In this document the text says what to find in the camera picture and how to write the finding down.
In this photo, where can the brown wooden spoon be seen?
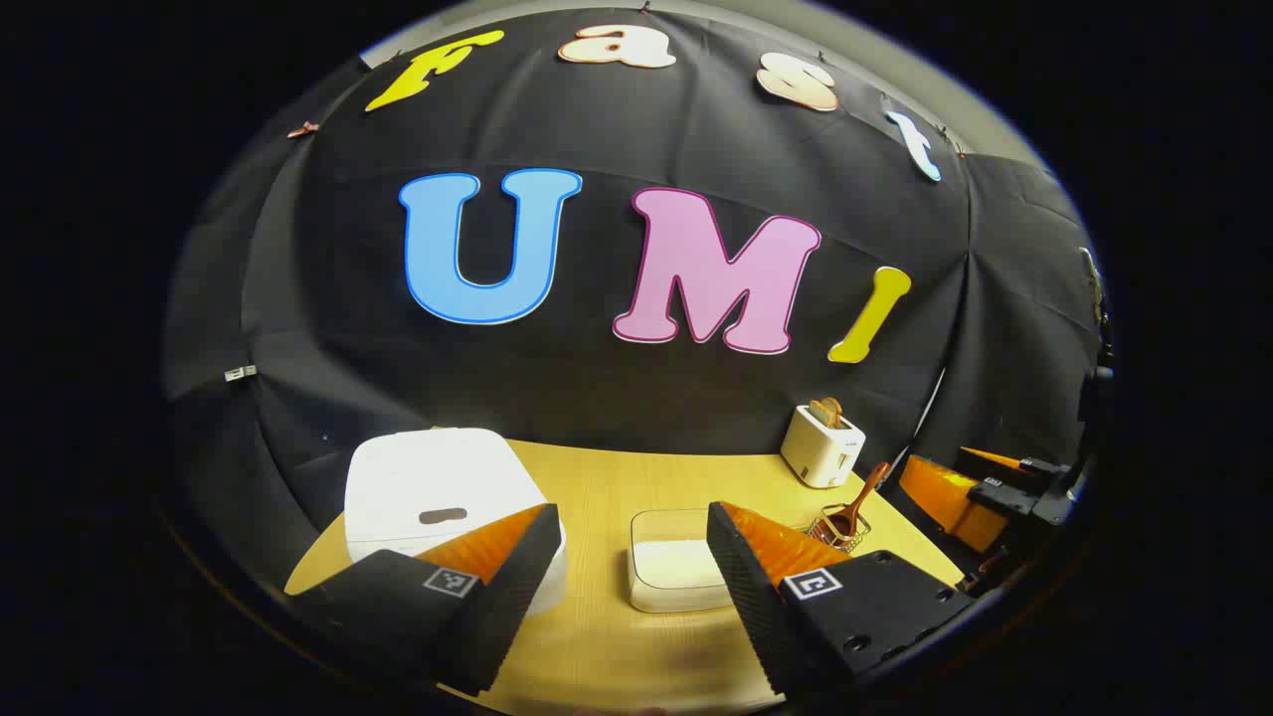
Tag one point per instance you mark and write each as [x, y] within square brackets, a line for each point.
[865, 494]

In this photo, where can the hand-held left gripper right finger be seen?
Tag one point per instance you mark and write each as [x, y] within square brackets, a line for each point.
[751, 597]

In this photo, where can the copper clip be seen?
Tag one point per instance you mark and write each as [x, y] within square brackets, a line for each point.
[303, 129]

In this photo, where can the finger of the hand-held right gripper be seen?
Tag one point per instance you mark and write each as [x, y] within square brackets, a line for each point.
[1034, 465]
[955, 502]

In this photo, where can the brown toast slice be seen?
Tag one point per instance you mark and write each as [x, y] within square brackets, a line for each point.
[816, 412]
[834, 409]

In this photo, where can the white rice cooker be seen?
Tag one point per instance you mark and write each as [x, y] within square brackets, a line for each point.
[428, 477]

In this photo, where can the black backdrop cloth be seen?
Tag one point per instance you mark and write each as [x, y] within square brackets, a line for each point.
[597, 398]

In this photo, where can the clear plastic container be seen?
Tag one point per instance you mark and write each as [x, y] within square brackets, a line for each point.
[656, 524]

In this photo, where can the white toaster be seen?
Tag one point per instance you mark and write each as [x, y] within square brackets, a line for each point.
[820, 459]

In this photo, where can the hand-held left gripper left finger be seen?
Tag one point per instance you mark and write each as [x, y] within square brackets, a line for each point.
[507, 607]

